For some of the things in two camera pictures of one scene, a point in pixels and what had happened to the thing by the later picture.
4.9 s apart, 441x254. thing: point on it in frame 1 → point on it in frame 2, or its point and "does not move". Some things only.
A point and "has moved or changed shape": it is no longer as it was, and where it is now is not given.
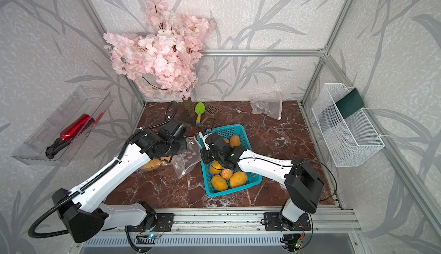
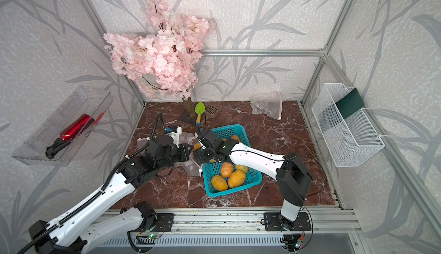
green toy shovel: (200, 108) does not move
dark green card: (350, 103) does not move
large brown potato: (238, 179) does not move
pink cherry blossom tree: (163, 56) does not move
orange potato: (215, 167) → (196, 146)
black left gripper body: (175, 147) → (174, 155)
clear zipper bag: (184, 163) has moved or changed shape
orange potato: (227, 174) does not move
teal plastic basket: (220, 180) does not move
